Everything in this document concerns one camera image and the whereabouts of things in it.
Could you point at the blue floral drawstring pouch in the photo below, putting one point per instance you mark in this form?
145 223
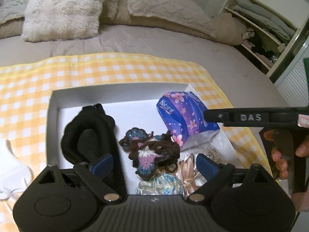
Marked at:
161 184

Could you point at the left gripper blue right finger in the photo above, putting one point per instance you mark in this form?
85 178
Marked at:
206 167

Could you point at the yellow checkered cloth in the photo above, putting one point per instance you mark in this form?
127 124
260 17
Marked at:
26 89

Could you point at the grey bed cover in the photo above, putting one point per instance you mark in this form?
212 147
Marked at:
157 41

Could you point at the beige quilted pillow left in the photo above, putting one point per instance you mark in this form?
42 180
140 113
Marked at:
12 18

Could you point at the clear bag of beige cord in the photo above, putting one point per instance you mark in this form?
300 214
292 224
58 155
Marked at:
218 148

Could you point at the brown crocheted yarn piece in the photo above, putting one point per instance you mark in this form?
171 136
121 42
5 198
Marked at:
151 153

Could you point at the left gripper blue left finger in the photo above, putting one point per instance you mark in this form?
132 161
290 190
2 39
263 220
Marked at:
103 167

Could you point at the folded grey blankets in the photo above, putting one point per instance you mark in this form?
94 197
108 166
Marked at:
266 18

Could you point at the fluffy white pillow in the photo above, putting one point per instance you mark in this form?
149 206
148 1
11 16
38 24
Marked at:
47 20

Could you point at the person's right hand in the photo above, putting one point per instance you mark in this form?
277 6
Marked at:
300 200

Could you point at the white closet shelf unit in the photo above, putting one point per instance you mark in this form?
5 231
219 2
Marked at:
271 41

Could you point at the white shallow cardboard box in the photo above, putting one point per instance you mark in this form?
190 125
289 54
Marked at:
129 104

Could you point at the beige quilted pillow right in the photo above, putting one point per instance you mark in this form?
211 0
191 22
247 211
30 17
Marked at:
182 16

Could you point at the white face mask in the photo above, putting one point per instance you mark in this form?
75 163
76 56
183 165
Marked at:
15 176

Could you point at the beige quilted pillow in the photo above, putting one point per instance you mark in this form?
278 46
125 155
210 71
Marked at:
182 16
12 18

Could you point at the blue floral tissue pack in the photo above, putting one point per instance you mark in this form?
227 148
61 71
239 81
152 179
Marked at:
183 115

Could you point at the black fabric pouch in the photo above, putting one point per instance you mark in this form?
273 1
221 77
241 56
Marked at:
89 137

